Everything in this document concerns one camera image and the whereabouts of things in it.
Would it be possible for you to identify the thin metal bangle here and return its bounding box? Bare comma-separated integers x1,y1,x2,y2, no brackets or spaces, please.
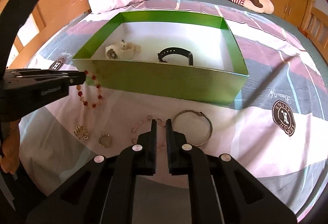
172,109,213,146

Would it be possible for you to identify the gold flower brooch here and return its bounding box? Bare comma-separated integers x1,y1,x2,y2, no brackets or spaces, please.
73,125,89,140

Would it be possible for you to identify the green open cardboard box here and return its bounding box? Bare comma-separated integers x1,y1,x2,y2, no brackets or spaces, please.
73,10,249,104

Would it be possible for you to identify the pink bead bracelet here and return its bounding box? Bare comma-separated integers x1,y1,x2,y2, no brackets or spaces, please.
130,115,167,153

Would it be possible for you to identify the wooden footboard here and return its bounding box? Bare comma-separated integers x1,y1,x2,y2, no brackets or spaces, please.
299,0,327,63

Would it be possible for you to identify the black wristband watch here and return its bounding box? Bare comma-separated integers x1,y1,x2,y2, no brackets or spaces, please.
157,47,194,66

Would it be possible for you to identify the wooden headboard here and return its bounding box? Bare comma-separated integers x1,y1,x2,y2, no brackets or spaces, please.
0,0,92,70

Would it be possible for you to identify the red and amber bead bracelet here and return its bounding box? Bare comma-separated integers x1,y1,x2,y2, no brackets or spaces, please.
75,69,104,109

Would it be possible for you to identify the cream white wristwatch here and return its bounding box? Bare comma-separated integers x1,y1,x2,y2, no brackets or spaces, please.
105,40,141,60

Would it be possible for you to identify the small gold chain ring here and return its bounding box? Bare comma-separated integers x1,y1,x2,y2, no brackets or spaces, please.
98,133,113,148

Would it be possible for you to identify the plaid bed sheet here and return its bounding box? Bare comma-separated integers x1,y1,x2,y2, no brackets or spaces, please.
19,0,327,219

